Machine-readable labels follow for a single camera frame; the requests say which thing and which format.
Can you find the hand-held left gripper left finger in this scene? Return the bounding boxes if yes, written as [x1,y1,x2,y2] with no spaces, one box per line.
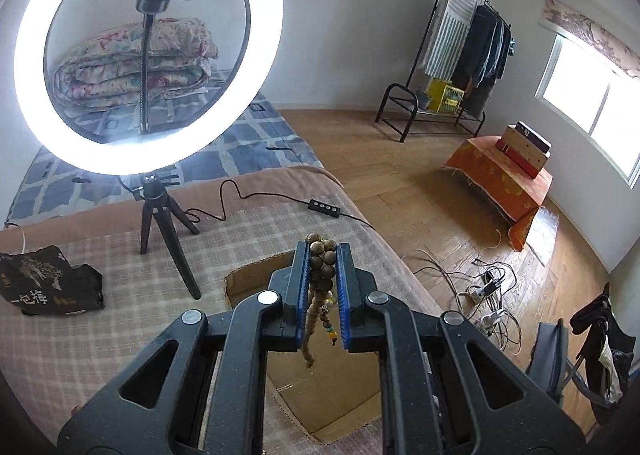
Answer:
[57,241,312,455]

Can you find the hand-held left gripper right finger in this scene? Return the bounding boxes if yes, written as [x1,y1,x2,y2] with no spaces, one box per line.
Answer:
[337,242,588,455]

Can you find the brown wooden bead bracelet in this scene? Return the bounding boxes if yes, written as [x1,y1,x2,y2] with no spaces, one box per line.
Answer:
[300,232,341,371]

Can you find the cardboard box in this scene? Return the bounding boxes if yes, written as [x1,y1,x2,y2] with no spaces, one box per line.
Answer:
[223,252,386,446]

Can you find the blue patterned bed sheet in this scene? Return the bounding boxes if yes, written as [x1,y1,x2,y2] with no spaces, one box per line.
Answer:
[10,90,326,228]

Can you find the pink plaid blanket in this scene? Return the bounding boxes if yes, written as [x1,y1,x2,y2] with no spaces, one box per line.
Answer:
[0,165,441,455]

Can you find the black mini tripod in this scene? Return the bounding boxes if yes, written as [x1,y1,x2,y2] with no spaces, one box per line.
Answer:
[119,172,202,300]

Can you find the orange cloth covered table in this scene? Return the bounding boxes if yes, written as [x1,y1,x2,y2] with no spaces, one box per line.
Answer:
[444,135,553,252]

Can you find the black clothes rack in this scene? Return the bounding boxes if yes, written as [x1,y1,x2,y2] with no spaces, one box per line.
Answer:
[375,0,516,143]

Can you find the grey folding chair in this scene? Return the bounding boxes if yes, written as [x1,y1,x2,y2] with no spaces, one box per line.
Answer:
[530,320,626,408]

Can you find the yellow crate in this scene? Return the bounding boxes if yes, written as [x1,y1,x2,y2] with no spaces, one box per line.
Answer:
[425,79,466,114]

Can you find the brown cardboard carton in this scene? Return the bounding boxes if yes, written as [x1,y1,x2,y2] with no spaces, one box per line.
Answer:
[496,125,551,180]

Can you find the dark clothing on chair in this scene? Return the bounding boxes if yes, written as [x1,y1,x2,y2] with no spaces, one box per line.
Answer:
[570,282,636,406]

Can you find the dark flat box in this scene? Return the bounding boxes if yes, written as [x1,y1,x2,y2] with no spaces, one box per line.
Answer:
[515,121,552,153]

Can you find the black printed bag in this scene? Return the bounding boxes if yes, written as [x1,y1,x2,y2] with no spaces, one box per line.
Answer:
[0,245,105,317]

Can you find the dark hanging clothes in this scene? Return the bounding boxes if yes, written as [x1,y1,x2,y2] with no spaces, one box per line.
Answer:
[452,5,516,118]

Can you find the striped hanging cloth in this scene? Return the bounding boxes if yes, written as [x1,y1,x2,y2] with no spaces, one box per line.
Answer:
[422,0,481,80]

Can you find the folded floral quilt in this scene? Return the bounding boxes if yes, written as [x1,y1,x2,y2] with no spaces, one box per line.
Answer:
[52,17,221,108]

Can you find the window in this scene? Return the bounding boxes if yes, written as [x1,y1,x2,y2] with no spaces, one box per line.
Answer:
[535,32,640,180]

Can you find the floral window valance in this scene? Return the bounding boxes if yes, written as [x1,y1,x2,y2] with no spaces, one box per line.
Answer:
[544,0,640,78]

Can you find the black cable with inline controller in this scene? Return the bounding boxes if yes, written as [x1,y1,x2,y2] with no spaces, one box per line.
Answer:
[220,179,371,226]

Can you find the power strips with tangled cables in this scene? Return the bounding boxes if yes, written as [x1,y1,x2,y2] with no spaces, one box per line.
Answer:
[405,247,526,356]

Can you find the white ring light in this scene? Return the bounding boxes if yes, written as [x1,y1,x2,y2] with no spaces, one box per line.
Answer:
[14,0,282,176]

